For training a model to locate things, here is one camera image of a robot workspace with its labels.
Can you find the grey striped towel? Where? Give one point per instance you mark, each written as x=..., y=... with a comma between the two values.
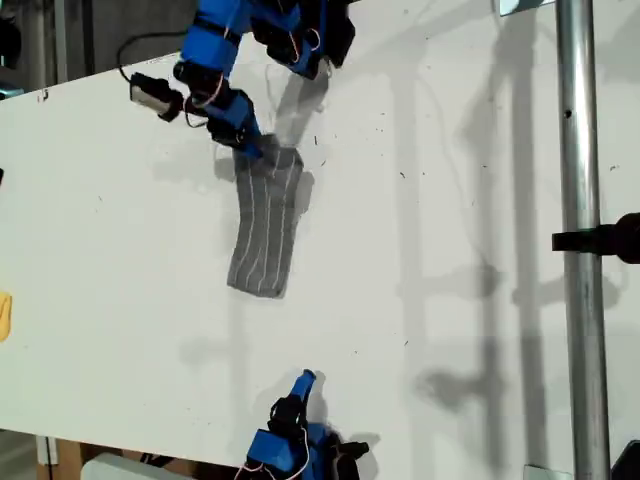
x=265, y=240

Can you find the wooden table leg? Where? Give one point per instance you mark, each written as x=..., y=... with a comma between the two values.
x=67, y=460

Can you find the yellow object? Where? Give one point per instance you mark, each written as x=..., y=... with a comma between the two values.
x=5, y=317

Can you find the black rounded object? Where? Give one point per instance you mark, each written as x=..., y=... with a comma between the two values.
x=627, y=462

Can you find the black clamp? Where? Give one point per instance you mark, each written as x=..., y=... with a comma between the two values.
x=605, y=240

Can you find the black camera stalk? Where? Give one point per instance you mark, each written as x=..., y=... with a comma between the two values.
x=175, y=107

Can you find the black white camera box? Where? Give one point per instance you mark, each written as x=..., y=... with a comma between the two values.
x=147, y=95

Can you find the steel post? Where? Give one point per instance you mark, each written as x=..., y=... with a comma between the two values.
x=582, y=325

